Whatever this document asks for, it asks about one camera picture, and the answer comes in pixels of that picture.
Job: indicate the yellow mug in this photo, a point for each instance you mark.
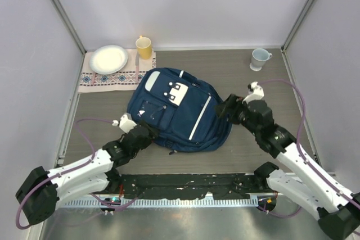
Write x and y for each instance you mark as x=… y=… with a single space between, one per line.
x=144 y=47

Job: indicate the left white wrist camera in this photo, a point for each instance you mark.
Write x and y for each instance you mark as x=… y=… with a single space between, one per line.
x=125 y=123

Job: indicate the white paper plate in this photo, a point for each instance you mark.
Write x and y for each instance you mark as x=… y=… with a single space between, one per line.
x=108 y=59

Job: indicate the light blue footed cup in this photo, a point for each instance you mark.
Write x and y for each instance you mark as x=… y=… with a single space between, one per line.
x=259 y=57

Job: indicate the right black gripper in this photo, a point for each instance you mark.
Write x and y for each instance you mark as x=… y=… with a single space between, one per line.
x=231 y=103

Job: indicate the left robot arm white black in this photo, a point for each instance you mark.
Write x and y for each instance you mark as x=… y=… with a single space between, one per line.
x=44 y=191

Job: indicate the navy blue student backpack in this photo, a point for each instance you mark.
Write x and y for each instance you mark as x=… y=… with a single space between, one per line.
x=182 y=108

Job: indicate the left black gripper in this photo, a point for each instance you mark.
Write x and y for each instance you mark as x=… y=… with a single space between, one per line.
x=154 y=133

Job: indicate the white slotted cable duct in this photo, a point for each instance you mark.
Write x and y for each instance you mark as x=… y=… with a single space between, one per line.
x=207 y=201

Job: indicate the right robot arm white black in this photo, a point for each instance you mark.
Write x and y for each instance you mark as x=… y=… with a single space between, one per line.
x=335 y=207

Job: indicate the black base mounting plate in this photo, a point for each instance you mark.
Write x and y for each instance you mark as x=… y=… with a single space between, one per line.
x=188 y=186

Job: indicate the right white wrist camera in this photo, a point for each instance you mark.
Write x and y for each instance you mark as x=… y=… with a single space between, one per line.
x=255 y=92

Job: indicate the pink handled fork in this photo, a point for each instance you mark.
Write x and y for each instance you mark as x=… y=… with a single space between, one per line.
x=93 y=78

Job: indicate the pink handled table knife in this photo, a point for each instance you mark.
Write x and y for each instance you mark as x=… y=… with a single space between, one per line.
x=137 y=62

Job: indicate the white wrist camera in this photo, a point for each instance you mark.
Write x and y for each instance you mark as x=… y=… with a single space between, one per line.
x=255 y=92
x=125 y=123

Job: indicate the aluminium frame rail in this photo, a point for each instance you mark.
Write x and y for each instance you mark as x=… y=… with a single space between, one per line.
x=77 y=186

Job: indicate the patterned cloth placemat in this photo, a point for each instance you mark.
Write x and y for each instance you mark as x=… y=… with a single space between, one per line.
x=121 y=80

